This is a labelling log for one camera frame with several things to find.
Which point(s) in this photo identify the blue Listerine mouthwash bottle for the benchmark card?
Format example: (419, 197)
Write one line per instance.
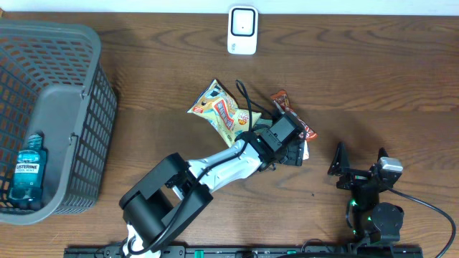
(26, 189)

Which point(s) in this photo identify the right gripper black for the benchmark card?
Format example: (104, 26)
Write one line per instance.
(335, 170)

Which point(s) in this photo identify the white barcode scanner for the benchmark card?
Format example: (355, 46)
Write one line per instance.
(242, 30)

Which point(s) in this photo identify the grey plastic basket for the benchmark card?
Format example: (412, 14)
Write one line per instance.
(53, 84)

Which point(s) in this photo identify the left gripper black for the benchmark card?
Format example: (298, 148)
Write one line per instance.
(294, 152)

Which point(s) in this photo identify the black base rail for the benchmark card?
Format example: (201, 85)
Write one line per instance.
(114, 251)

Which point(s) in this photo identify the mint green snack packet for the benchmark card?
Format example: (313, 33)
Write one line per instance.
(263, 123)

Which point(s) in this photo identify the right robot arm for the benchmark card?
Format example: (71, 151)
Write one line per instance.
(374, 223)

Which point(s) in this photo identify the yellow snack chip bag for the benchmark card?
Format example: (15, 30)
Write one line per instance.
(220, 109)

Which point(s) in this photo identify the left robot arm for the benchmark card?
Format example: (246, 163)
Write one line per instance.
(172, 194)

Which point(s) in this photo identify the small orange snack packet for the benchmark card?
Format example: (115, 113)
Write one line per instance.
(306, 154)

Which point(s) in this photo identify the orange chocolate bar wrapper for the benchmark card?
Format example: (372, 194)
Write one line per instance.
(281, 100)

